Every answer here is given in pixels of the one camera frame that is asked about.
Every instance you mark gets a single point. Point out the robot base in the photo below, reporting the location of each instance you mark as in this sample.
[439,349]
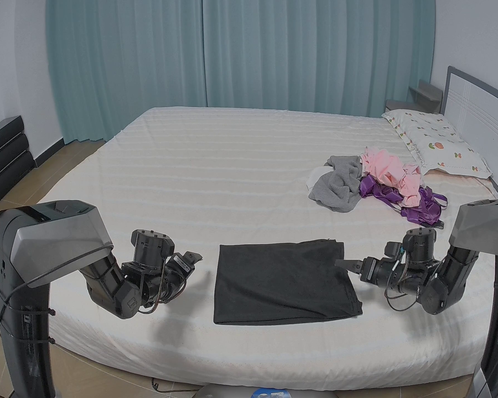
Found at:
[232,391]

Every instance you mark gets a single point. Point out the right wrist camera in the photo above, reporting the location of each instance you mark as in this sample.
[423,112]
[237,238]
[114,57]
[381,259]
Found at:
[392,250]

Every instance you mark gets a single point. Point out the purple garment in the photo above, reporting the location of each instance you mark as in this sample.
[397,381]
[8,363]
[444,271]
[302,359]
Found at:
[423,212]

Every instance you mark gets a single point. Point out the black chest of drawers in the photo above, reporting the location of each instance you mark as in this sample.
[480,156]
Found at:
[4,160]

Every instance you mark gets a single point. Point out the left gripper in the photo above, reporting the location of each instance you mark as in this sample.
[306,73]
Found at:
[176,274]

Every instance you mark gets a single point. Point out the pink garment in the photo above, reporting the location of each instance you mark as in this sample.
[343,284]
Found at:
[386,168]

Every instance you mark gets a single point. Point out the blue-green curtain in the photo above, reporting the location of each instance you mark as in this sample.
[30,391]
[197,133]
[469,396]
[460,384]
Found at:
[128,56]
[315,44]

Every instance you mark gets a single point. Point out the grey bedside table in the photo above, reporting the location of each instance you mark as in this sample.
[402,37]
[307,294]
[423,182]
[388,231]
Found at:
[417,97]

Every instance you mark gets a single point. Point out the black T-shirt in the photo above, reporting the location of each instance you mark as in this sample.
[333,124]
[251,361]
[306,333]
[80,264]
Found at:
[274,284]

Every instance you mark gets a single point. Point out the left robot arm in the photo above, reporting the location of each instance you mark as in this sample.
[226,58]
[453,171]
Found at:
[54,234]

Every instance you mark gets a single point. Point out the white printed pillow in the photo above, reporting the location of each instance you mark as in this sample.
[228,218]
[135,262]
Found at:
[435,139]

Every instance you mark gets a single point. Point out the bed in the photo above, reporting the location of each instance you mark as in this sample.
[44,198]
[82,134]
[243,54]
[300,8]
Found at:
[211,172]

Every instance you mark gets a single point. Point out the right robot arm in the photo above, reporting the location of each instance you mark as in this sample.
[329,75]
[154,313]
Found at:
[481,226]

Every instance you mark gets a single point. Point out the white garment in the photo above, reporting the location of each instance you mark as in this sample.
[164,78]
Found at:
[315,178]

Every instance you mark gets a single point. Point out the grey garment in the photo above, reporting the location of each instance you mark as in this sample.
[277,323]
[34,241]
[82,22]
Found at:
[336,185]

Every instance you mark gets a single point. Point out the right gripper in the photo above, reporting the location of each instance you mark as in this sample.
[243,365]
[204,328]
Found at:
[377,274]

